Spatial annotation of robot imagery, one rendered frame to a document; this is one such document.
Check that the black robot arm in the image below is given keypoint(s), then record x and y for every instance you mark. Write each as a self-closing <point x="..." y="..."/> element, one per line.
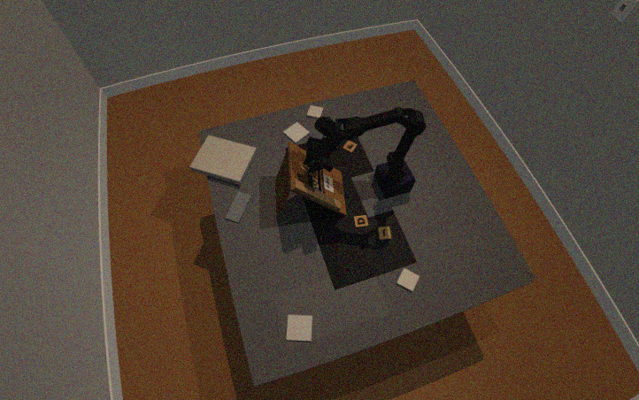
<point x="356" y="126"/>

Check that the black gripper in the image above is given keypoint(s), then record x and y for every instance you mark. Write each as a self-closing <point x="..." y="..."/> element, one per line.
<point x="322" y="162"/>

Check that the beige flat rectangular slab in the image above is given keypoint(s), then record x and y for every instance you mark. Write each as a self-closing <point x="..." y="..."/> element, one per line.
<point x="223" y="159"/>

